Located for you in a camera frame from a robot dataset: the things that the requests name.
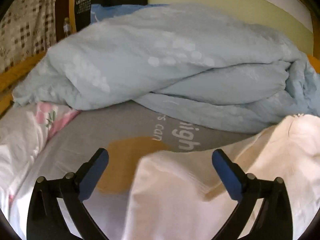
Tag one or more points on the grey printed bed sheet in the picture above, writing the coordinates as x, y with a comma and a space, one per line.
128, 131

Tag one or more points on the plaid bed curtain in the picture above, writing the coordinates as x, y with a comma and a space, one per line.
27, 28

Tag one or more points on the cream white hoodie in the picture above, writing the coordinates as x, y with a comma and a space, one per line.
180, 195

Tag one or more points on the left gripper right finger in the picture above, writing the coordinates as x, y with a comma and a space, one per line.
274, 219

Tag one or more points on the light blue duvet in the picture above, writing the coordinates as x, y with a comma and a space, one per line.
187, 61

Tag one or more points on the white pink floral pillow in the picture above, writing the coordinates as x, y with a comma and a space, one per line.
24, 134

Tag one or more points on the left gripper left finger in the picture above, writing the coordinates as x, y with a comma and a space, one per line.
45, 219

